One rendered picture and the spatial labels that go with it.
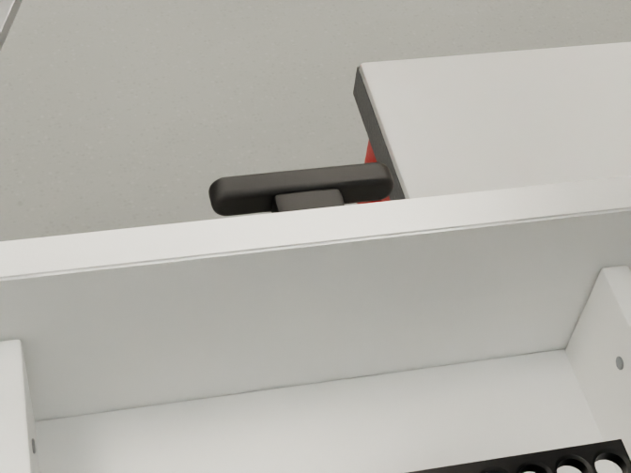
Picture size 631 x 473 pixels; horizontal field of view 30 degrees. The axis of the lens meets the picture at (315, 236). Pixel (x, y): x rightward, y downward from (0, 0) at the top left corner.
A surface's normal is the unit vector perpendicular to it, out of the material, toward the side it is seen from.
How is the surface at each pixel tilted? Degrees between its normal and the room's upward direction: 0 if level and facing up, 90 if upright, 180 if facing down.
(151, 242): 0
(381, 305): 90
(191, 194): 0
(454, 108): 0
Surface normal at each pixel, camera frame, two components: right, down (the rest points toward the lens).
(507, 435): 0.10, -0.65
